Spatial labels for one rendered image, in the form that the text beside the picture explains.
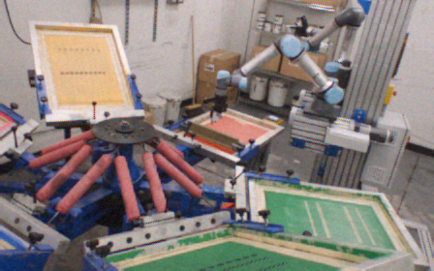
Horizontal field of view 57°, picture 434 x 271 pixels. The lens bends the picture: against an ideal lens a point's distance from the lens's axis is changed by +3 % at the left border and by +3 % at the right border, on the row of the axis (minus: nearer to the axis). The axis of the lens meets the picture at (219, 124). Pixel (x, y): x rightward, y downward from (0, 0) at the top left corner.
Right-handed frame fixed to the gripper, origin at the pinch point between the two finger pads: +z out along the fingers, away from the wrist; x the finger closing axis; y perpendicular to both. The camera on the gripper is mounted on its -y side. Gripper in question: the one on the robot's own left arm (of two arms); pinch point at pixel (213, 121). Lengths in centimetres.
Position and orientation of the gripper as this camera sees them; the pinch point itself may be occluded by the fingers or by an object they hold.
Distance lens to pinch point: 263.2
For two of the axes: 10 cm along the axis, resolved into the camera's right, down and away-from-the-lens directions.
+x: 5.2, -2.6, 8.1
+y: 8.4, 3.2, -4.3
